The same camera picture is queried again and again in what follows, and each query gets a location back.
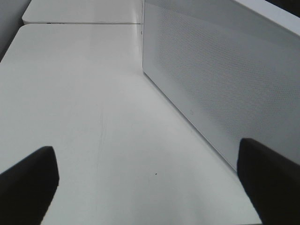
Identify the white microwave door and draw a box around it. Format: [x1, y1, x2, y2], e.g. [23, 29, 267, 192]
[142, 0, 300, 167]

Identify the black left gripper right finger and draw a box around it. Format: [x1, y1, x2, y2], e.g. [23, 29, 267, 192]
[237, 138, 300, 225]

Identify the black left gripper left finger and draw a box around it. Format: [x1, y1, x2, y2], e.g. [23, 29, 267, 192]
[0, 146, 60, 225]

